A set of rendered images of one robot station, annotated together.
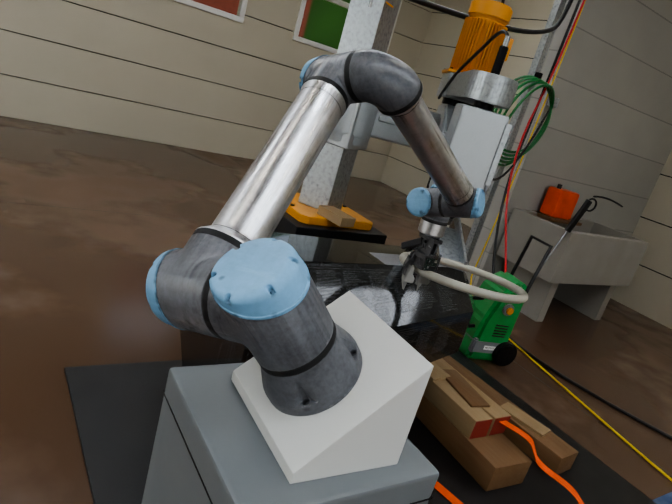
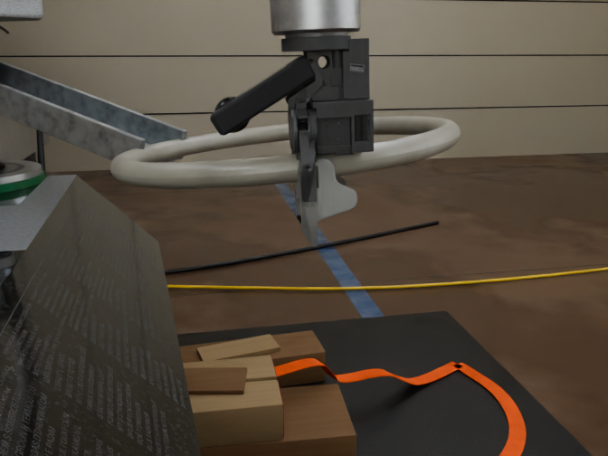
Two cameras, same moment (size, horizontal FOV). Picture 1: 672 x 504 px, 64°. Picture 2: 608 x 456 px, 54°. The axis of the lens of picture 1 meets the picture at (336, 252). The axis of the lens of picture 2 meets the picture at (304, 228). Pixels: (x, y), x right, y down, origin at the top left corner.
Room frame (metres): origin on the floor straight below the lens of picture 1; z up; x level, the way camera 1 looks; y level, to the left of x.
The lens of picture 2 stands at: (1.53, 0.28, 1.05)
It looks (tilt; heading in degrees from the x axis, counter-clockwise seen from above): 17 degrees down; 296
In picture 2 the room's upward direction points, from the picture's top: straight up
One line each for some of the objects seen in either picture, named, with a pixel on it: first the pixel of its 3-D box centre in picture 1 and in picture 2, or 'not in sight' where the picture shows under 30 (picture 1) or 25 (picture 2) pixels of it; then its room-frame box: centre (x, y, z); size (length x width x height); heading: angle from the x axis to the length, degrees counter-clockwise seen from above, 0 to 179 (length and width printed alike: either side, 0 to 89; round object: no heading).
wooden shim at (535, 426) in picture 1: (524, 418); (238, 349); (2.46, -1.17, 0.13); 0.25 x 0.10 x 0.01; 49
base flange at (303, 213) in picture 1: (319, 208); not in sight; (3.00, 0.16, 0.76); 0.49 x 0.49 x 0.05; 37
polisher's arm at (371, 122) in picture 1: (379, 117); not in sight; (3.07, -0.02, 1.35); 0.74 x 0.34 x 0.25; 111
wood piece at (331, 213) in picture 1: (336, 216); not in sight; (2.77, 0.05, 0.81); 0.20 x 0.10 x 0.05; 45
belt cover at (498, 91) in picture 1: (473, 93); not in sight; (2.92, -0.45, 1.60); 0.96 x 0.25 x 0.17; 2
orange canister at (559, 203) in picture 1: (562, 203); not in sight; (5.06, -1.91, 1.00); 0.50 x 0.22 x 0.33; 127
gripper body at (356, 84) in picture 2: (426, 251); (325, 98); (1.78, -0.30, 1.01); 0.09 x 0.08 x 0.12; 32
